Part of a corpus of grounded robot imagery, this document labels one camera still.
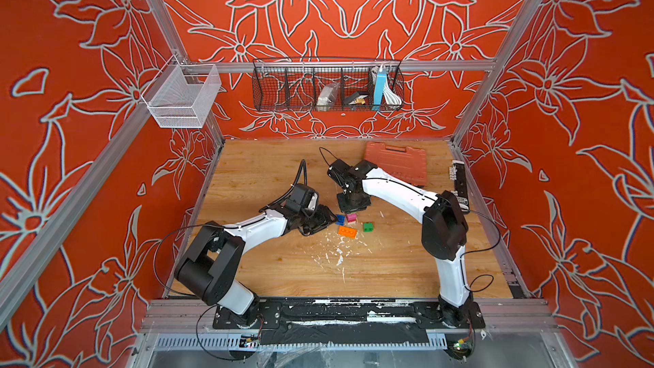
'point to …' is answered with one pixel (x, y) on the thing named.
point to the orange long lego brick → (347, 232)
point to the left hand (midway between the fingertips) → (335, 220)
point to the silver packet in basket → (326, 95)
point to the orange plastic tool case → (407, 162)
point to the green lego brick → (368, 227)
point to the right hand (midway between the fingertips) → (343, 210)
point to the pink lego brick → (352, 217)
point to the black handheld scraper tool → (458, 175)
